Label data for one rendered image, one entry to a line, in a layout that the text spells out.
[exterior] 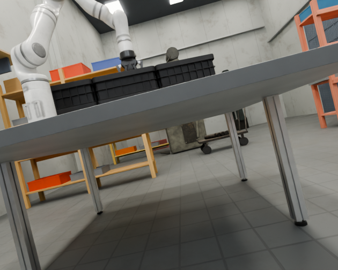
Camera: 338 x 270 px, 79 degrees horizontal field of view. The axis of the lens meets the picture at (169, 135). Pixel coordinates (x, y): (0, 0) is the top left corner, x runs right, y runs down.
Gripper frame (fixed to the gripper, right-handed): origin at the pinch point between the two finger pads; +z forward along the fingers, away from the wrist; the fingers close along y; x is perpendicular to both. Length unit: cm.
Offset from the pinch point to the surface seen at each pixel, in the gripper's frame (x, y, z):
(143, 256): 6, -16, 91
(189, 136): 481, 118, 47
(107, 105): -57, -7, 22
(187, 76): -7.1, 25.9, 5.7
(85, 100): -7.9, -23.5, 7.2
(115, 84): -7.7, -8.6, 2.4
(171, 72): -7.2, 18.9, 2.2
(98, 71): 217, -49, -89
